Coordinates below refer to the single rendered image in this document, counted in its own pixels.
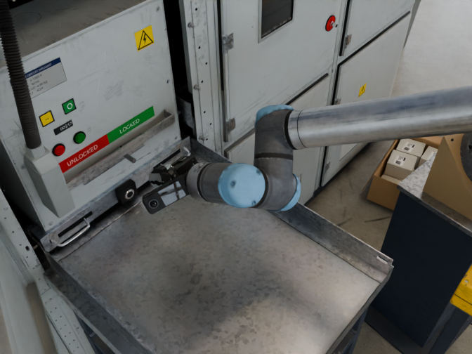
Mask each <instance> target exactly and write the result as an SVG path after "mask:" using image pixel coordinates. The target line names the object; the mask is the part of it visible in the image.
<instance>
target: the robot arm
mask: <svg viewBox="0 0 472 354"><path fill-rule="evenodd" d="M254 127H255V145H254V165H253V166H252V165H250V164H246V163H236V164H233V163H219V162H200V163H199V162H197V160H196V158H195V156H182V157H181V158H179V159H178V160H176V161H175V162H174V163H173V164H172V167H171V168H169V167H170V166H171V165H170V164H167V165H166V166H162V165H161V166H158V167H157V168H155V169H154V170H153V171H152V172H151V173H150V175H149V181H150V183H151V184H152V185H153V186H154V187H155V189H154V190H152V191H150V192H148V193H146V194H145V195H143V196H142V201H143V204H144V206H145V208H146V209H147V211H148V212H149V213H150V214H154V213H156V212H158V211H160V210H162V209H163V208H165V207H167V206H169V205H170V204H173V203H174V202H177V201H178V200H180V199H182V198H184V197H185V196H187V195H191V196H192V198H194V199H196V200H198V201H202V202H210V203H217V204H224V205H230V206H232V207H237V208H247V207H249V208H255V209H267V210H271V211H286V210H288V209H291V208H292V207H293V206H294V205H295V204H296V203H297V202H298V200H299V197H300V194H301V183H300V180H299V179H298V177H297V176H296V175H295V174H293V157H294V150H302V149H304V148H315V147H323V146H331V145H346V144H354V143H369V142H377V141H385V140H400V139H408V138H423V137H431V136H446V135H454V134H463V133H464V135H463V137H462V140H461V147H460V155H461V163H462V166H463V168H464V171H465V173H466V175H467V176H468V178H469V179H470V180H471V181H472V85H471V86H462V87H456V88H447V89H442V90H437V91H427V92H422V93H413V94H408V95H403V96H393V97H388V98H379V99H374V100H364V101H359V102H354V103H345V104H340V105H330V106H325V107H316V108H310V109H305V110H295V109H294V108H293V107H291V106H289V105H269V106H265V107H262V108H261V109H260V110H259V111H258V112H257V113H256V122H255V124H254ZM184 158H188V159H187V160H182V159H184Z"/></svg>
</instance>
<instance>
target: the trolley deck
mask: <svg viewBox="0 0 472 354"><path fill-rule="evenodd" d="M65 259H66V260H67V261H68V262H69V263H71V264H72V265H73V266H74V267H75V268H76V269H77V270H78V271H79V272H80V273H81V274H82V275H83V276H84V277H85V278H86V279H87V280H88V281H89V282H90V283H91V284H92V285H93V286H94V287H95V288H96V289H98V290H99V291H100V292H101V293H102V294H103V295H104V296H105V297H106V298H107V299H108V300H109V301H111V302H112V303H113V304H114V305H115V306H116V307H117V308H118V309H119V310H120V311H121V312H122V313H123V314H124V315H125V316H127V318H128V319H130V321H132V323H134V324H135V326H137V327H138V328H139V329H140V330H141V331H142V332H143V333H144V334H145V335H146V336H147V337H148V338H149V339H150V340H151V341H153V342H154V343H155V344H156V345H157V346H158V347H159V348H160V349H161V350H162V351H163V352H164V353H166V354H332V353H333V351H334V350H335V348H336V347H337V346H338V345H339V344H340V342H341V341H342V340H343V338H344V337H345V335H347V333H348V332H349V331H350V329H351V328H352V326H353V325H354V324H355V323H356V322H357V320H358V319H359V318H360V316H361V315H362V314H363V313H364V311H365V310H366V309H367V307H368V306H369V304H370V303H371V302H372V301H373V300H374V298H375V297H376V295H377V294H378V293H379V292H380V291H381V289H382V288H383V287H384V285H385V284H386V283H387V281H388V280H389V279H390V276H391V273H392V271H393V268H394V266H392V265H391V268H390V270H389V273H388V275H387V277H386V278H385V279H384V281H383V282H382V283H381V284H379V283H378V282H377V281H375V280H373V279H372V278H371V277H369V276H367V275H366V274H364V273H363V272H361V271H360V270H358V269H357V268H355V267H353V266H352V265H351V264H349V263H347V262H345V261H344V260H343V259H341V258H339V257H338V256H336V255H335V254H333V253H332V252H330V251H329V250H327V249H325V248H324V247H322V246H321V245H319V244H318V243H316V242H314V241H313V240H311V239H310V238H309V237H307V236H305V235H304V234H302V233H301V232H299V231H298V230H296V229H294V228H293V227H291V226H290V225H288V224H287V223H285V222H284V221H282V220H280V219H279V218H278V217H276V216H274V215H272V214H271V213H270V212H268V211H266V210H265V209H255V208H249V207H247V208H237V207H233V206H230V205H224V204H217V203H210V202H202V201H198V200H196V199H194V198H192V196H191V195H187V196H185V197H184V198H182V199H180V200H178V201H177V202H174V203H173V204H170V205H169V206H167V207H165V208H163V209H162V210H160V211H158V212H156V213H154V214H150V213H149V212H148V211H147V209H146V208H145V206H144V204H143V202H141V203H140V204H138V205H136V206H135V207H134V208H132V209H131V210H130V211H128V212H127V213H126V214H124V215H123V216H122V217H120V218H119V219H117V220H116V221H115V222H114V223H112V224H111V225H109V226H108V227H107V228H106V229H104V230H103V231H101V232H100V233H98V234H97V235H96V236H95V237H93V238H92V239H91V240H89V241H88V242H87V243H85V244H84V245H82V246H81V247H79V248H78V249H77V250H76V251H74V252H73V253H71V254H70V255H69V256H68V257H66V258H65ZM43 275H44V277H45V279H46V281H47V282H48V285H49V286H50V288H51V289H52V290H53V291H54V292H55V293H56V294H57V295H59V297H60V298H61V299H62V300H63V301H64V302H65V303H66V304H67V305H68V306H69V307H70V308H71V309H72V310H73V311H74V312H75V313H76V314H77V315H78V316H79V317H80V318H81V319H82V320H83V321H84V322H85V323H86V324H87V325H88V326H89V327H90V328H91V329H92V330H93V331H94V332H95V333H96V334H97V335H98V336H99V337H100V338H101V339H102V340H103V341H104V342H105V343H106V344H107V345H108V346H109V348H110V349H111V350H112V351H113V352H114V353H115V354H138V353H137V352H136V351H135V350H134V349H133V348H132V347H131V346H130V345H129V344H128V343H127V342H126V341H125V340H124V339H123V338H122V337H121V336H120V335H119V334H118V333H117V332H116V331H115V330H114V329H113V328H112V327H111V326H110V325H109V324H108V323H107V322H106V321H105V320H104V319H103V318H102V317H101V316H100V315H99V314H98V313H97V312H96V311H95V310H94V309H93V308H92V307H91V306H90V305H89V304H88V303H87V302H86V301H85V300H84V299H83V298H82V297H80V295H78V293H77V292H76V291H75V290H73V288H71V286H70V285H69V284H68V283H66V281H64V279H63V278H62V277H61V276H59V274H57V272H56V271H54V269H52V268H51V269H50V270H49V271H47V272H46V273H43Z"/></svg>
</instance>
